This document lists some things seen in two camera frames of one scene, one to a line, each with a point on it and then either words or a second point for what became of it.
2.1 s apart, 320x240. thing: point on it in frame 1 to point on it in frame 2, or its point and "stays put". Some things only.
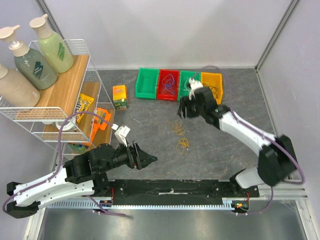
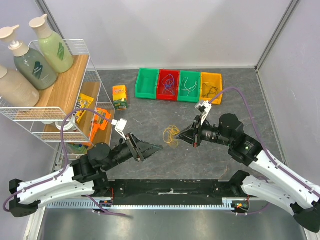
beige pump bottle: x=17 y=90 stays put
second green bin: x=184 y=88 stays put
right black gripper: x=187 y=107 to x=196 y=132
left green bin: x=146 y=85 stays put
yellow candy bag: x=84 y=102 stays put
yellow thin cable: x=182 y=143 to x=171 y=130
